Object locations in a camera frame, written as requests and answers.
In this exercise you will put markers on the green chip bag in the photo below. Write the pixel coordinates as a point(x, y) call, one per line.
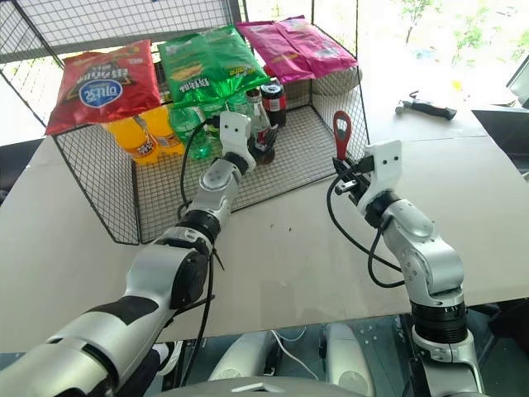
point(206, 62)

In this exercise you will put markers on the green soda bottle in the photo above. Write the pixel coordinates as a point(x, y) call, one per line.
point(213, 113)
point(237, 103)
point(186, 128)

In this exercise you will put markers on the silver rounded robot leg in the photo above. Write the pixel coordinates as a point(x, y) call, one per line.
point(347, 355)
point(244, 355)

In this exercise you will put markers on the black and white shoe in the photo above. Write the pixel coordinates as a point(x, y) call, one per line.
point(167, 358)

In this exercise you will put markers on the glass cola bottle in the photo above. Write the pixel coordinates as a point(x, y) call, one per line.
point(255, 113)

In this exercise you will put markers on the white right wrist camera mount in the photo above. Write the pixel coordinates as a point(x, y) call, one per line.
point(386, 161)

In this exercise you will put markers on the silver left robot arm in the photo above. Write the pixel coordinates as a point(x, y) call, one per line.
point(153, 281)

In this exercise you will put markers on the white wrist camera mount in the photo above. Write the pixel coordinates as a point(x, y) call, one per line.
point(233, 130)
point(386, 161)

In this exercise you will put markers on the orange soda bottle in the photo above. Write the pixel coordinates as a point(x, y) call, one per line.
point(165, 130)
point(134, 138)

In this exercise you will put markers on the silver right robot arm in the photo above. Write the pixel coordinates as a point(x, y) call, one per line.
point(430, 256)

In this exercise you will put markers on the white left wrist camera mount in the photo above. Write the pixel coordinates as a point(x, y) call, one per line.
point(233, 130)

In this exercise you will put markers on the magenta chip bag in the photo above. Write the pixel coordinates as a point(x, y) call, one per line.
point(297, 45)

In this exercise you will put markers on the red bottle opener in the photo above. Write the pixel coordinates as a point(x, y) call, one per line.
point(341, 146)

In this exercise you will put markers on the red chip bag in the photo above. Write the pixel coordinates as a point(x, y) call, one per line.
point(103, 87)

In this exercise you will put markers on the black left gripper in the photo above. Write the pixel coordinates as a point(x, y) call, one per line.
point(258, 152)

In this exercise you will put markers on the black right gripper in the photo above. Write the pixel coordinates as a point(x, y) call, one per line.
point(361, 178)

